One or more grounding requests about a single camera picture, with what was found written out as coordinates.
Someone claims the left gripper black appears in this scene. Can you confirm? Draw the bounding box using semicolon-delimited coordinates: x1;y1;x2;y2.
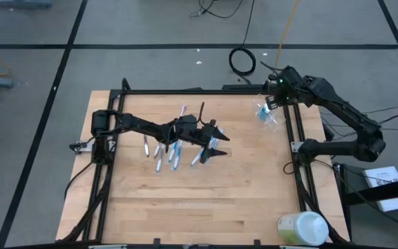
198;119;230;164

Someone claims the blue toothbrush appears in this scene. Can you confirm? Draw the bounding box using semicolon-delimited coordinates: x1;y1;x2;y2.
208;127;225;150
173;140;183;171
190;147;207;167
167;140;179;164

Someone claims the blue toothpaste tube white cap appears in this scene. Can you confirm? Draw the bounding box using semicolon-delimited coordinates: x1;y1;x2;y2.
256;103;271;122

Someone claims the clear acrylic organizer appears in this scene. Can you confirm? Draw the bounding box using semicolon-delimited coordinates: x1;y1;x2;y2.
252;93;287;133

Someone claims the wipes canister white lid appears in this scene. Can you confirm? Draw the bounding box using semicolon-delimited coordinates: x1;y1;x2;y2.
276;211;330;247

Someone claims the black side stand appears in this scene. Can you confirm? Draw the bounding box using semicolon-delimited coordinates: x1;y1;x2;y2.
337;164;398;236

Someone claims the white booklet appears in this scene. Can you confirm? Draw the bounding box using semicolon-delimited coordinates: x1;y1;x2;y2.
362;165;398;212

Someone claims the long yellow cable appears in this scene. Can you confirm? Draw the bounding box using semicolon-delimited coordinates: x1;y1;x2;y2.
274;0;302;68

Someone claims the coiled black cable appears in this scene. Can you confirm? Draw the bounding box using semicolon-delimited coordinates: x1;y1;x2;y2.
228;47;257;77

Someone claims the long black cable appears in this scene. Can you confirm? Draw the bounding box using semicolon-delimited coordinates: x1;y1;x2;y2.
240;0;256;49

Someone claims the looping black cable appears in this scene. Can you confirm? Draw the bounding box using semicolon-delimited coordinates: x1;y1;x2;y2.
190;0;245;19

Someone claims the black cable bundle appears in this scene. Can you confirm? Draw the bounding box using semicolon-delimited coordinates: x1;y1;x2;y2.
56;160;115;243
290;162;350;245

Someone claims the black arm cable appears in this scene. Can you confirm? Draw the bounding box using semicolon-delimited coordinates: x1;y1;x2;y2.
63;160;95;200

